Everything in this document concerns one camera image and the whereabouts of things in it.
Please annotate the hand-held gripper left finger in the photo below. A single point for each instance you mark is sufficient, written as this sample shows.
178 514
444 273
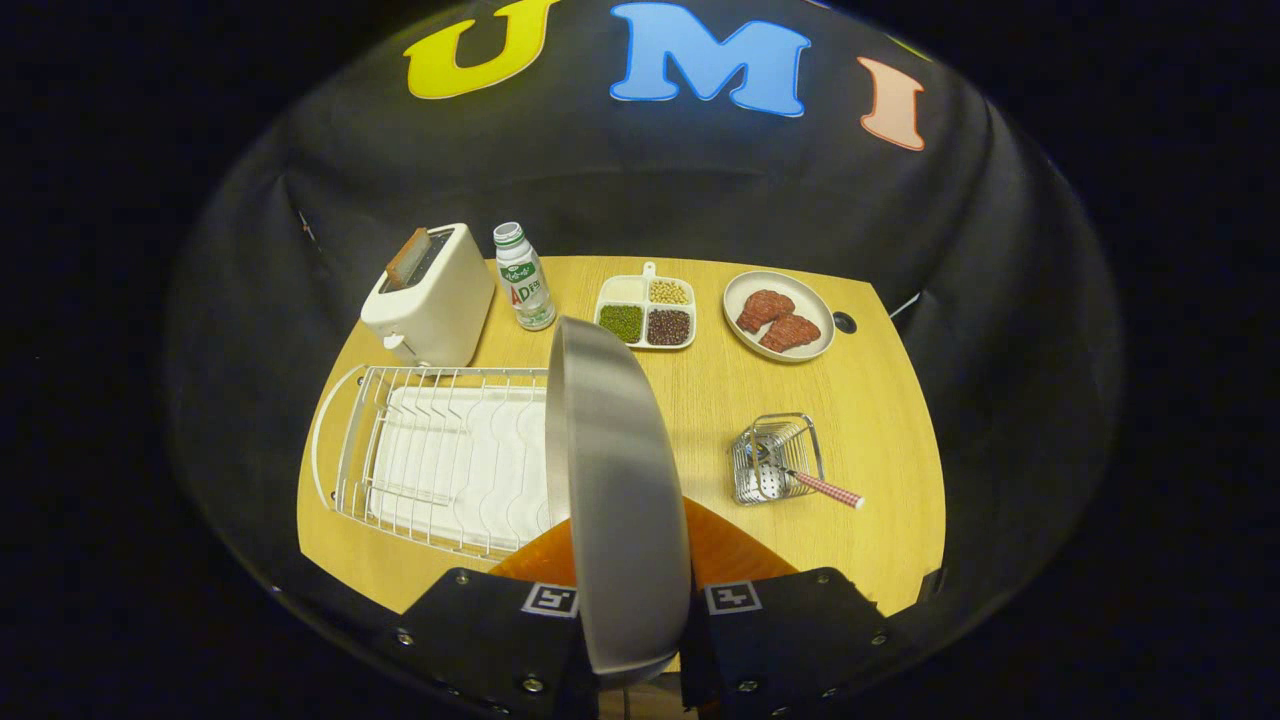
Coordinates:
480 640

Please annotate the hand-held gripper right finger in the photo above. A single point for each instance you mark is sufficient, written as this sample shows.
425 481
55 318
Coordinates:
790 640

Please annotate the beige round plate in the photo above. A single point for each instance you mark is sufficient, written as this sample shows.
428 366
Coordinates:
620 500

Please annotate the beige plate with meat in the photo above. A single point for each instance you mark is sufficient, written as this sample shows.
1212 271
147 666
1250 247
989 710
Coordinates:
815 300

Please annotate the white drip tray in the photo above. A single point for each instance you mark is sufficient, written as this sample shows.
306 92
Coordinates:
470 470

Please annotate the brown meat patty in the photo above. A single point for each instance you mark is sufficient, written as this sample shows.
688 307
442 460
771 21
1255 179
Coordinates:
765 308
792 333

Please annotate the white toaster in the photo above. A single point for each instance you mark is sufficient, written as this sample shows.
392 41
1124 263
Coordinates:
440 310

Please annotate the dark red beans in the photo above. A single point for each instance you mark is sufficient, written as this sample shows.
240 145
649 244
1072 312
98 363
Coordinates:
669 327

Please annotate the green mung beans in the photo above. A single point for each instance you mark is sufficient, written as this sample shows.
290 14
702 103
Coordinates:
621 322

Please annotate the white green-label drink bottle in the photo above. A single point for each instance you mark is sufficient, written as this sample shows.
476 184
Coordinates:
524 285

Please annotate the yellow soybeans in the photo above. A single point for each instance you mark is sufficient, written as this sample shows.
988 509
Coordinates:
669 292

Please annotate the white divided snack tray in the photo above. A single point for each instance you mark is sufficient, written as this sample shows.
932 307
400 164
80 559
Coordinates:
622 290

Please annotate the brown toast slice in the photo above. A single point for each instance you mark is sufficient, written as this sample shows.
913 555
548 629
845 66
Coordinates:
408 258

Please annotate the black backdrop cloth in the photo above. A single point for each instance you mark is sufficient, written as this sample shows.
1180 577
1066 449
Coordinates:
600 170

